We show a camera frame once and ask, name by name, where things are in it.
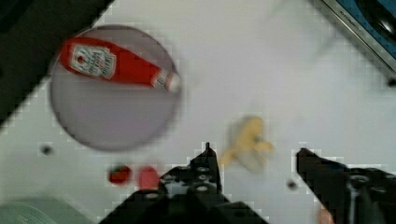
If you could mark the dark red strawberry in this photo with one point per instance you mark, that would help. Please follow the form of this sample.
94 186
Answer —
120 175

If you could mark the silver black toaster oven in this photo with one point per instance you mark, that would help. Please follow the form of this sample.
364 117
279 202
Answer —
371 23

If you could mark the grey round plate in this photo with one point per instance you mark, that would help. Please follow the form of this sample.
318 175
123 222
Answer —
113 116

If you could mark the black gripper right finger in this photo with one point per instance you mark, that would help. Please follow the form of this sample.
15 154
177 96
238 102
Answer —
350 195

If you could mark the light red strawberry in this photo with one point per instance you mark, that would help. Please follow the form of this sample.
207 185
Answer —
148 178

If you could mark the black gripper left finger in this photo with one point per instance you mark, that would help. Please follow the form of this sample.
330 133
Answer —
203 169

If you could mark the green oval colander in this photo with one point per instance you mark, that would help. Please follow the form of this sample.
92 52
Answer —
41 210

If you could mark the red ketchup bottle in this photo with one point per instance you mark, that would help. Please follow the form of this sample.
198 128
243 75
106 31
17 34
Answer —
100 59

